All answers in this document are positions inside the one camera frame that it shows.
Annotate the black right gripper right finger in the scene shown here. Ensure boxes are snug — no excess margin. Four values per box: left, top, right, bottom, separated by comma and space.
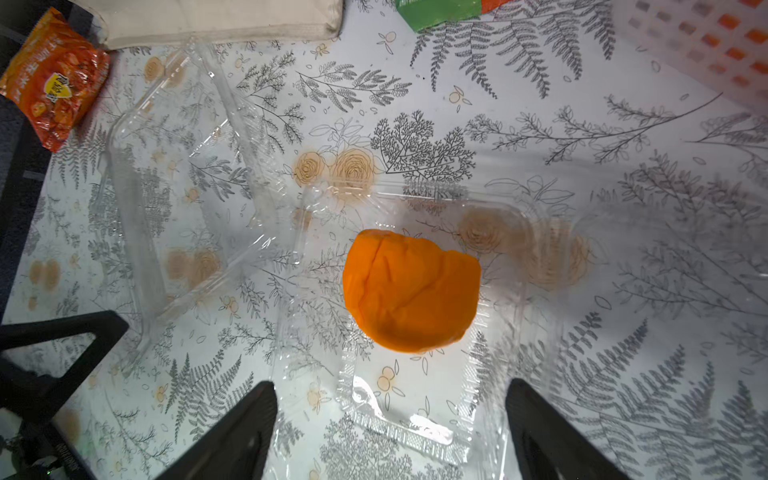
505, 378, 628, 480

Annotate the green red snack packet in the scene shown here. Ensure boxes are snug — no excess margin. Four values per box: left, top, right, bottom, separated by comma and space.
395, 0, 510, 32

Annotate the orange mandarin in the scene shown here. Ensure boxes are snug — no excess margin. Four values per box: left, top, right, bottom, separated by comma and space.
342, 229, 482, 353

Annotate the cream canvas Monet tote bag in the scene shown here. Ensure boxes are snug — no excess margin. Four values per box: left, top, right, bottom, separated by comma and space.
75, 0, 344, 50

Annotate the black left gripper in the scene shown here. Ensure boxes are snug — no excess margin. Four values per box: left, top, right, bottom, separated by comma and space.
1, 310, 129, 479

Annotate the orange instant noodle packet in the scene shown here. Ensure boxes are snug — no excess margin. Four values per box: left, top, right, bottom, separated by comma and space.
1, 7, 110, 153

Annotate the clear plastic clamshell container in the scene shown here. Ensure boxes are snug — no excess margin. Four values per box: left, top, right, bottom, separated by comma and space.
108, 23, 601, 479

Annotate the white plastic mesh basket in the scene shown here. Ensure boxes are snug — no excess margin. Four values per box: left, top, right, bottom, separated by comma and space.
612, 0, 767, 115

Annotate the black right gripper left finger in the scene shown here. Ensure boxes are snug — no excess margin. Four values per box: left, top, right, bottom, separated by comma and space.
160, 381, 278, 480

